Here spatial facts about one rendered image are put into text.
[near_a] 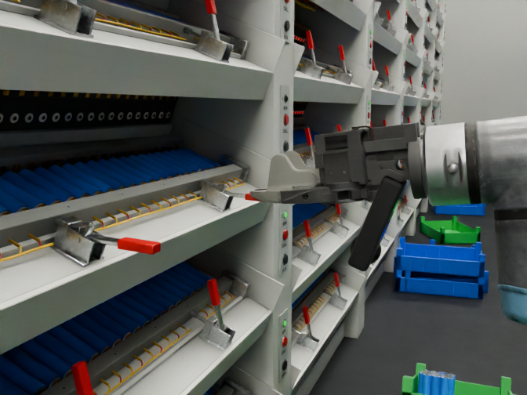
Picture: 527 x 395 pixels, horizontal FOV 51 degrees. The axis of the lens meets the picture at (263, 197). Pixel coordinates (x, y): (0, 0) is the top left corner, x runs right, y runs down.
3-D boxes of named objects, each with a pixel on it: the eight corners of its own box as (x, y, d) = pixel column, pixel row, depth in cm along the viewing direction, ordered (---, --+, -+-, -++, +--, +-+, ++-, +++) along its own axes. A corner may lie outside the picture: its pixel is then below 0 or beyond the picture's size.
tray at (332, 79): (357, 103, 149) (379, 55, 145) (283, 100, 93) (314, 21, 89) (292, 76, 154) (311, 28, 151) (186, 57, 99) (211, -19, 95)
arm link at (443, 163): (471, 197, 65) (470, 211, 56) (428, 200, 67) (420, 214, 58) (465, 121, 64) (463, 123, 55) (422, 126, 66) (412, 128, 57)
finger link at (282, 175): (246, 156, 69) (318, 148, 66) (252, 202, 70) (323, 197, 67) (238, 158, 66) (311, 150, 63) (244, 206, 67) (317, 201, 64)
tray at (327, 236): (354, 240, 155) (374, 197, 151) (282, 313, 99) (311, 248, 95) (292, 208, 161) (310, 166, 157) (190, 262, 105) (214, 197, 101)
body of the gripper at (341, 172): (325, 132, 69) (423, 121, 65) (332, 200, 70) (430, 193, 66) (307, 135, 62) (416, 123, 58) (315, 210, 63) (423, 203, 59)
